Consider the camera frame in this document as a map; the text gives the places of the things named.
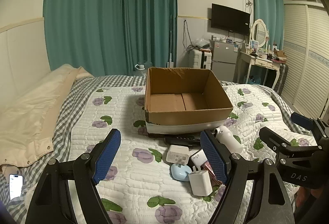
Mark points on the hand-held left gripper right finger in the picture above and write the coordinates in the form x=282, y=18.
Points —
x=213, y=154

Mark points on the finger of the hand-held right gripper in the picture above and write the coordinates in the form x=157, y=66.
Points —
x=275, y=140
x=302, y=120

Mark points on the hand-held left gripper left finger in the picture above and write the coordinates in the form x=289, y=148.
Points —
x=108, y=154

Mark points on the black and white power adapter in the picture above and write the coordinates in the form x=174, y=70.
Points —
x=198, y=158

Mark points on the white plastic bottle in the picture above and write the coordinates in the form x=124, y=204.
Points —
x=228, y=140

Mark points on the pink packet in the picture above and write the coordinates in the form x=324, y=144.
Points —
x=215, y=179

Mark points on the white cube charger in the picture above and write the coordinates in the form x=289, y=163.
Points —
x=200, y=183

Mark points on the black remote control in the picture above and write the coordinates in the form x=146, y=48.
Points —
x=180, y=139

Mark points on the light blue earbud case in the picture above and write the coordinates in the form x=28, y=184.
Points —
x=180, y=172

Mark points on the dark grey luggage case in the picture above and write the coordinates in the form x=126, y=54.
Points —
x=282, y=77

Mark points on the white slatted wardrobe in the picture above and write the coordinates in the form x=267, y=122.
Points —
x=305, y=59

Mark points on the grey checked bedsheet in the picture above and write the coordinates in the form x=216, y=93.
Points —
x=77, y=100

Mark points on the blue plastic basket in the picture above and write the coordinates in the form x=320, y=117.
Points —
x=254, y=80

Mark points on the small brown cardboard box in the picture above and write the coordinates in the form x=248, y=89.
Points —
x=280, y=54

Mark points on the white dressing table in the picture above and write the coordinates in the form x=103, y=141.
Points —
x=259, y=62

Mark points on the cream duvet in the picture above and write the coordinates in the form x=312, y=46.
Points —
x=33, y=111

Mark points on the clear water jug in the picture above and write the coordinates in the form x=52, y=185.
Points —
x=144, y=67

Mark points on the silver small fridge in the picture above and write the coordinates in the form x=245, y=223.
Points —
x=223, y=59

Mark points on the white hard suitcase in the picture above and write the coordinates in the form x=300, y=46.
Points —
x=199, y=59

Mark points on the smartphone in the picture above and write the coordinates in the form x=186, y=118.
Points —
x=16, y=186

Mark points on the white oval mirror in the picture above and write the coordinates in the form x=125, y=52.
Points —
x=259, y=32

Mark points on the white flat mop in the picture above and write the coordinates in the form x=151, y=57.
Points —
x=170, y=59

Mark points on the clear plastic bag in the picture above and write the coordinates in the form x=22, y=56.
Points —
x=201, y=43

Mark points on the teal window curtain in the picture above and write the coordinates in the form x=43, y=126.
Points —
x=267, y=8
x=82, y=21
x=149, y=16

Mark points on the white padded headboard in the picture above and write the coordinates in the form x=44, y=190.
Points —
x=23, y=54

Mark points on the small photo frame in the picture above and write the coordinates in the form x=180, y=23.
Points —
x=254, y=44

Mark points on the black wall television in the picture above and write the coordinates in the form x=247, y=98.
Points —
x=230, y=19

